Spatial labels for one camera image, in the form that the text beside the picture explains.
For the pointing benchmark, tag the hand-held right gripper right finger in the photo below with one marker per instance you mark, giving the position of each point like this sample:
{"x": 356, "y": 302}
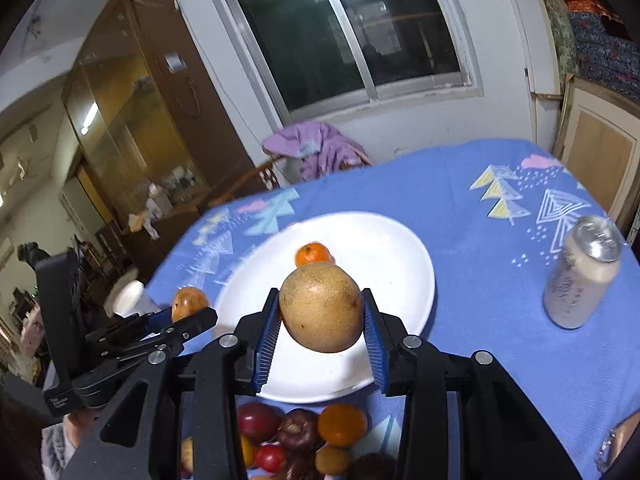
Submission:
{"x": 375, "y": 345}

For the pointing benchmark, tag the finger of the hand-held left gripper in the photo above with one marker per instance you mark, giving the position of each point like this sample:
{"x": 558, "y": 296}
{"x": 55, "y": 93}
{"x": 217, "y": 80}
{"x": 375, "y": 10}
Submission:
{"x": 161, "y": 317}
{"x": 200, "y": 321}

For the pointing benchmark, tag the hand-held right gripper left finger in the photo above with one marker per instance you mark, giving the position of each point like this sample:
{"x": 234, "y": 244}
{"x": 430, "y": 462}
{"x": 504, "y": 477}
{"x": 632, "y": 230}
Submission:
{"x": 265, "y": 345}

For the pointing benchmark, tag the tan round fruit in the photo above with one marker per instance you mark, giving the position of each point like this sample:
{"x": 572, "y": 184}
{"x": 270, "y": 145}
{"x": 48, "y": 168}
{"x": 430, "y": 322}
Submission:
{"x": 189, "y": 304}
{"x": 187, "y": 455}

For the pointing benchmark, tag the large brown kiwi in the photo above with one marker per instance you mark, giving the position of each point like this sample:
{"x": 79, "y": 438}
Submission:
{"x": 320, "y": 310}

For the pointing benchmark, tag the dark red plum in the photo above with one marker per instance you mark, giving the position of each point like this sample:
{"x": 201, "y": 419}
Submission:
{"x": 257, "y": 420}

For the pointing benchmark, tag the white oval plate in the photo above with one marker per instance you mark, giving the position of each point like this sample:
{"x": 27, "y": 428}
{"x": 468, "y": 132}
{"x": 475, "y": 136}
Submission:
{"x": 390, "y": 270}

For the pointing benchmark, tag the mandarin orange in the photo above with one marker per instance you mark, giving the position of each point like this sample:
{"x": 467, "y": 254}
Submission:
{"x": 312, "y": 255}
{"x": 343, "y": 425}

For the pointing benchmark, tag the dark mangosteen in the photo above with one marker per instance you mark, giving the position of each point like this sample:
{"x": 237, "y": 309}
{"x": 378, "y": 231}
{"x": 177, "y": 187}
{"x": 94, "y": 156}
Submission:
{"x": 300, "y": 469}
{"x": 372, "y": 466}
{"x": 298, "y": 428}

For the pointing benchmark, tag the orange tomato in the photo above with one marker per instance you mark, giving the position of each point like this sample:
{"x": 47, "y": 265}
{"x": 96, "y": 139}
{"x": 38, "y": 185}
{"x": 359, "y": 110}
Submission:
{"x": 247, "y": 452}

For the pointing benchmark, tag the red cherry tomato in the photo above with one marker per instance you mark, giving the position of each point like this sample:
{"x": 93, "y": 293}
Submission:
{"x": 270, "y": 457}

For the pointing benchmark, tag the pale orange fruit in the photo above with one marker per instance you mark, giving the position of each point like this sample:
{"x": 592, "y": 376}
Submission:
{"x": 332, "y": 460}

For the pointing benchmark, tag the white printed paper cup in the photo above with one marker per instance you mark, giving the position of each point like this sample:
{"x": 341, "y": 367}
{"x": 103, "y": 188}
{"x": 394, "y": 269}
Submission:
{"x": 126, "y": 297}

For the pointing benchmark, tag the tan crumpled paper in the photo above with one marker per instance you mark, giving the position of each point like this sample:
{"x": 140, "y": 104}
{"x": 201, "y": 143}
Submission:
{"x": 137, "y": 221}

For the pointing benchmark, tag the blue printed tablecloth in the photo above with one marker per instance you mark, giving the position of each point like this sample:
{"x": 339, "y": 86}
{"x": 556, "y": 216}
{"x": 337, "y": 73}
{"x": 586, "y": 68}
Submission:
{"x": 475, "y": 285}

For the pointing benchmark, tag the wooden armchair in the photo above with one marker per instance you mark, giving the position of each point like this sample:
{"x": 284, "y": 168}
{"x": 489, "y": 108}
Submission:
{"x": 260, "y": 176}

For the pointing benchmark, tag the purple garment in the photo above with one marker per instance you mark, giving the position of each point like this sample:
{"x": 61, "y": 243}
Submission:
{"x": 320, "y": 145}

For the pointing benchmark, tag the wooden glass cabinet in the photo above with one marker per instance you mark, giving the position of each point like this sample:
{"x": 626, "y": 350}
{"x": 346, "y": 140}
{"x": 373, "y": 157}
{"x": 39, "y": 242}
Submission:
{"x": 150, "y": 110}

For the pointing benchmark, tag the white beverage can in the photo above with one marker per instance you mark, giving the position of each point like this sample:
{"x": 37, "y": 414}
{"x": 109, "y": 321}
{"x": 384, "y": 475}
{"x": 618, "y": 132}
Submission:
{"x": 575, "y": 285}

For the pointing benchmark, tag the tan leather bag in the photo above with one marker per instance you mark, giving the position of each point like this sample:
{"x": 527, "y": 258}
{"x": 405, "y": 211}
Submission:
{"x": 622, "y": 440}

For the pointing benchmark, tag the wooden framed panel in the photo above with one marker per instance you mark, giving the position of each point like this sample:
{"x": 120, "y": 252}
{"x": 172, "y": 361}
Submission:
{"x": 600, "y": 150}

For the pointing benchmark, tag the sliding glass window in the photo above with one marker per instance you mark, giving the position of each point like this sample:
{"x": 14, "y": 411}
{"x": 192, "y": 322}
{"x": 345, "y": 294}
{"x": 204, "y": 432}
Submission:
{"x": 325, "y": 35}

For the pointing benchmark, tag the white wooden board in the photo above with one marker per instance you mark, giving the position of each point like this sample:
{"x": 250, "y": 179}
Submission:
{"x": 530, "y": 35}

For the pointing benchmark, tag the floral patterned panel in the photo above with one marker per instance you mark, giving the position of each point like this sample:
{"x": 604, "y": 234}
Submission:
{"x": 550, "y": 15}

